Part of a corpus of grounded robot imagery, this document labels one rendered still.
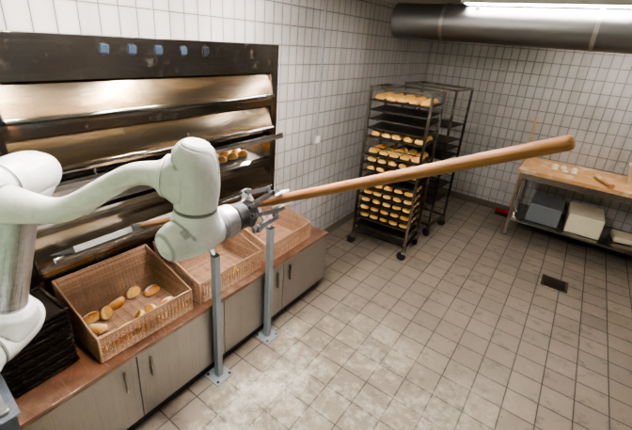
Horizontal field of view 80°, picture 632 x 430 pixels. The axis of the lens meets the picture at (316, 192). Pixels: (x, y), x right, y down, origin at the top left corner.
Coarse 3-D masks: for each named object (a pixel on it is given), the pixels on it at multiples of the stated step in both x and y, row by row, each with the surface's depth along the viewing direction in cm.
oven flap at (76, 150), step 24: (168, 120) 240; (192, 120) 253; (216, 120) 269; (240, 120) 286; (264, 120) 307; (24, 144) 180; (48, 144) 187; (72, 144) 196; (96, 144) 205; (120, 144) 215; (144, 144) 226; (168, 144) 239; (72, 168) 194
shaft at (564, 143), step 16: (528, 144) 73; (544, 144) 71; (560, 144) 69; (448, 160) 83; (464, 160) 80; (480, 160) 78; (496, 160) 76; (512, 160) 75; (368, 176) 96; (384, 176) 93; (400, 176) 90; (416, 176) 88; (288, 192) 116; (304, 192) 110; (320, 192) 106; (336, 192) 103; (144, 224) 174; (160, 224) 165
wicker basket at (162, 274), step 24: (96, 264) 220; (120, 264) 232; (144, 264) 244; (72, 288) 211; (96, 288) 221; (120, 288) 233; (144, 288) 244; (168, 288) 241; (72, 312) 195; (120, 312) 222; (168, 312) 216; (96, 336) 204; (120, 336) 193; (144, 336) 206
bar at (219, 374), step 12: (84, 252) 177; (216, 264) 221; (216, 276) 224; (216, 288) 227; (264, 288) 276; (216, 300) 230; (264, 300) 280; (216, 312) 233; (264, 312) 284; (216, 324) 237; (264, 324) 288; (216, 336) 241; (264, 336) 291; (276, 336) 293; (216, 348) 245; (216, 360) 249; (216, 372) 253; (228, 372) 258; (216, 384) 249
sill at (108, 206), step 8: (256, 160) 317; (264, 160) 322; (224, 168) 292; (232, 168) 294; (240, 168) 300; (144, 192) 240; (152, 192) 241; (112, 200) 225; (120, 200) 226; (128, 200) 229; (136, 200) 234; (96, 208) 215; (104, 208) 218; (112, 208) 222; (88, 216) 212; (40, 224) 194; (48, 224) 196; (56, 224) 199; (64, 224) 202
